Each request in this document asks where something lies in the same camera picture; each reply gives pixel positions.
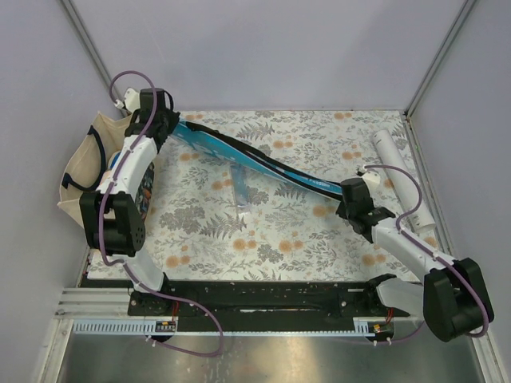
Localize blue badminton racket cover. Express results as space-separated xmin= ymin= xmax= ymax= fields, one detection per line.
xmin=172 ymin=120 xmax=343 ymax=201

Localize white shuttlecock tube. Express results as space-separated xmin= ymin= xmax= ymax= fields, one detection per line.
xmin=372 ymin=129 xmax=436 ymax=234

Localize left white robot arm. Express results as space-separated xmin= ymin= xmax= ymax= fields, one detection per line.
xmin=79 ymin=88 xmax=179 ymax=315

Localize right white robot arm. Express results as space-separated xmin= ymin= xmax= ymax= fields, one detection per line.
xmin=337 ymin=177 xmax=494 ymax=342

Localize blue can in bag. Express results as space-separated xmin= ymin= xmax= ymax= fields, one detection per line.
xmin=109 ymin=151 xmax=121 ymax=168

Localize clear plastic grip box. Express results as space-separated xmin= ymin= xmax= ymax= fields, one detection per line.
xmin=230 ymin=164 xmax=250 ymax=215

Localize cream canvas tote bag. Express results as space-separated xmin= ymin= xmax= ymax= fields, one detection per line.
xmin=57 ymin=113 xmax=129 ymax=227

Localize floral tablecloth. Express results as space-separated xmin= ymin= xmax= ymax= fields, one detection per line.
xmin=87 ymin=109 xmax=452 ymax=282

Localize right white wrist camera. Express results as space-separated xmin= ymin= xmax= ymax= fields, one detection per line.
xmin=357 ymin=168 xmax=381 ymax=188

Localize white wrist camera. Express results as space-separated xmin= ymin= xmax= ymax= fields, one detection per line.
xmin=357 ymin=168 xmax=381 ymax=188
xmin=114 ymin=88 xmax=141 ymax=114

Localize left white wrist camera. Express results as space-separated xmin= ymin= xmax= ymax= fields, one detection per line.
xmin=114 ymin=88 xmax=141 ymax=114

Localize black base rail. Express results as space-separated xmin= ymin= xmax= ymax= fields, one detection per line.
xmin=128 ymin=281 xmax=389 ymax=330

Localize white slotted cable duct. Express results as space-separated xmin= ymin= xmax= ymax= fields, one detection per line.
xmin=72 ymin=318 xmax=383 ymax=339

